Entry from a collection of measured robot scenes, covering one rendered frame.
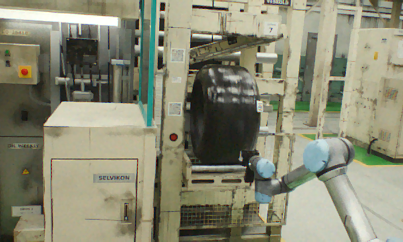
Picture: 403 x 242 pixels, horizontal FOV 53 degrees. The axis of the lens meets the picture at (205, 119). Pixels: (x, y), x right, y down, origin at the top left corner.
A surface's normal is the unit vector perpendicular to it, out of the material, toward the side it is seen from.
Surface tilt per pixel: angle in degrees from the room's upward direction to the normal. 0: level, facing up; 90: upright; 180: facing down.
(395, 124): 90
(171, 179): 90
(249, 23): 90
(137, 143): 90
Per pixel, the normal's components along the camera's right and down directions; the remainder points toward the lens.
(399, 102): -0.96, 0.00
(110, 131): 0.22, 0.20
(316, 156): -0.86, -0.06
